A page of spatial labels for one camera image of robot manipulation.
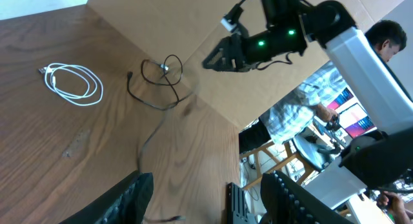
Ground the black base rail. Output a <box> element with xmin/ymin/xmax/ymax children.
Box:
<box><xmin>226</xmin><ymin>183</ymin><xmax>256</xmax><ymax>224</ymax></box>

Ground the laptop with colourful screen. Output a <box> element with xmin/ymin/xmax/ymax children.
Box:
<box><xmin>327</xmin><ymin>87</ymin><xmax>377</xmax><ymax>138</ymax></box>

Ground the white USB cable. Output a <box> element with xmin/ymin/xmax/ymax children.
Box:
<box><xmin>37</xmin><ymin>62</ymin><xmax>105</xmax><ymax>107</ymax></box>

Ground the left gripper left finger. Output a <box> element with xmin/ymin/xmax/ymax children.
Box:
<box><xmin>62</xmin><ymin>171</ymin><xmax>154</xmax><ymax>224</ymax></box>

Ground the wooden stool frame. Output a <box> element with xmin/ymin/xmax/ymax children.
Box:
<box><xmin>239</xmin><ymin>139</ymin><xmax>317</xmax><ymax>190</ymax></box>

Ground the thin black braided cable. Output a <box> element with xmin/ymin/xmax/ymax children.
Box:
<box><xmin>135</xmin><ymin>107</ymin><xmax>186</xmax><ymax>224</ymax></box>

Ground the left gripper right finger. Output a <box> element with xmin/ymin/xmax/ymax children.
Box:
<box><xmin>260</xmin><ymin>171</ymin><xmax>351</xmax><ymax>224</ymax></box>

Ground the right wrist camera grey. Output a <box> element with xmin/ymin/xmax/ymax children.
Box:
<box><xmin>221</xmin><ymin>3</ymin><xmax>243</xmax><ymax>33</ymax></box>

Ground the person in plaid shirt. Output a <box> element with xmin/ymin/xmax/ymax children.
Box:
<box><xmin>239</xmin><ymin>20</ymin><xmax>407</xmax><ymax>154</ymax></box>

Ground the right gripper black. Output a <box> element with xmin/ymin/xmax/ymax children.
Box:
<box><xmin>202</xmin><ymin>34</ymin><xmax>255</xmax><ymax>72</ymax></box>

